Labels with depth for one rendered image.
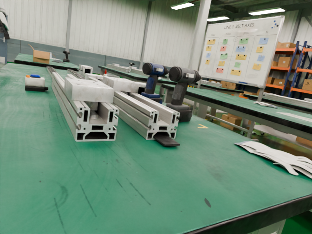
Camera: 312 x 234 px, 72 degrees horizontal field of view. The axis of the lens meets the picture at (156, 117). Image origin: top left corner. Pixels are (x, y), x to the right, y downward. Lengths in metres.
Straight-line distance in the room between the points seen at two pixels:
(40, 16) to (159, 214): 12.15
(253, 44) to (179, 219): 3.58
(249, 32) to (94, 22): 9.83
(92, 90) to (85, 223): 0.37
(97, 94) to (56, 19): 11.81
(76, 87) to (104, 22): 12.28
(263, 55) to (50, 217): 3.52
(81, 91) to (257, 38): 3.40
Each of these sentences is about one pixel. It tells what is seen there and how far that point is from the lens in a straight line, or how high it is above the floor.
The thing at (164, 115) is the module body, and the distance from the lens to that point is 0.66.
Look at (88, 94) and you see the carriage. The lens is 0.60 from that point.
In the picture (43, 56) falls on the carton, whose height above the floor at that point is 0.86.
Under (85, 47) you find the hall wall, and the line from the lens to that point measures 12.52.
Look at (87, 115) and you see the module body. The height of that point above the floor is 0.84.
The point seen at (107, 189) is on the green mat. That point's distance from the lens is 0.37.
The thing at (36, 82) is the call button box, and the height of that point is 0.82.
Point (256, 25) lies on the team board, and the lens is 3.88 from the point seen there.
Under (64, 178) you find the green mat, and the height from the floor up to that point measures 0.78.
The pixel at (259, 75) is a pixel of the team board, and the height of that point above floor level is 1.12.
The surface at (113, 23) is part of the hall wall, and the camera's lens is 13.03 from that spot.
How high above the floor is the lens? 0.98
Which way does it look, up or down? 13 degrees down
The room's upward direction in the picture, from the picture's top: 10 degrees clockwise
